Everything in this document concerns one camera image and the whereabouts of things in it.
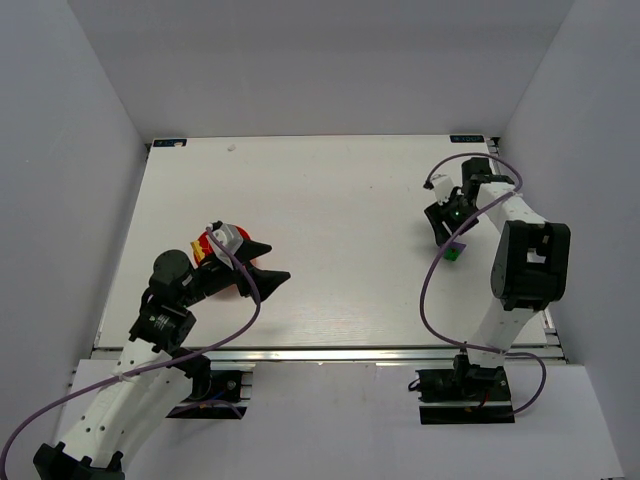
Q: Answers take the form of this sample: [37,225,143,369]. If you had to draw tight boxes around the purple lego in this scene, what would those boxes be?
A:
[444,241,466,255]

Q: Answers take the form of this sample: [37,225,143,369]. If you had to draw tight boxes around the bright green lego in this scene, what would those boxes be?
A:
[443,247,461,261]

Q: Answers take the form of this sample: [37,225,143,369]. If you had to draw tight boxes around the long yellow lego plate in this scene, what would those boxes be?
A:
[190,239,211,266]

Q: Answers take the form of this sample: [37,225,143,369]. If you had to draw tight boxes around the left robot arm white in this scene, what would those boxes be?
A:
[33,225,291,479]

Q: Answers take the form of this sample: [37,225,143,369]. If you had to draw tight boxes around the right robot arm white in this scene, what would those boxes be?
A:
[424,152,571,368]

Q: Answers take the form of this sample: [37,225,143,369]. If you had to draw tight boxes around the orange round divided container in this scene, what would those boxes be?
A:
[191,222,253,297]

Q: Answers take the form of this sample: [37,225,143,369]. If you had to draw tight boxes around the right blue table label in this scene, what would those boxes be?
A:
[449,134,485,144]

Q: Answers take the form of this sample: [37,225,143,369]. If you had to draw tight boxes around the blue table label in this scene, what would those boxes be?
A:
[152,138,187,148]
[449,134,485,144]

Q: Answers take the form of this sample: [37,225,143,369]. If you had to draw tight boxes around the left blue table label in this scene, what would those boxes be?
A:
[152,138,187,148]

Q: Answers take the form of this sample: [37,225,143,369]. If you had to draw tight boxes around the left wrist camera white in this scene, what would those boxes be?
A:
[205,221,244,269]

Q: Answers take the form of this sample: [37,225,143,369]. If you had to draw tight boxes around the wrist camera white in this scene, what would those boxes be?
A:
[205,221,244,269]
[423,174,455,205]

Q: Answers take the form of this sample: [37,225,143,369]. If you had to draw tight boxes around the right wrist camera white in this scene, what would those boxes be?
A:
[423,174,455,205]

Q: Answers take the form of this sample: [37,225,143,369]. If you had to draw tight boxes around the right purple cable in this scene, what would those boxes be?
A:
[418,152,547,419]

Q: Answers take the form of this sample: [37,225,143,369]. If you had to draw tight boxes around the purple cable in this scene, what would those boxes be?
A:
[0,222,263,480]
[418,152,547,419]

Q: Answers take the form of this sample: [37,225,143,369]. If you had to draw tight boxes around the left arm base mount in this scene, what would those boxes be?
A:
[167,355,253,420]

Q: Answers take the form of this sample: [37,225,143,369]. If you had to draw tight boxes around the table front metal rail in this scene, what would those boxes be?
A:
[89,344,566,363]

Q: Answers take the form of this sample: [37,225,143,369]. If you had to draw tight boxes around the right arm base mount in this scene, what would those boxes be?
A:
[407,353,515,425]

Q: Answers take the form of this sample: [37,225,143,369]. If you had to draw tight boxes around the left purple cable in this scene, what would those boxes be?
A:
[0,222,263,480]

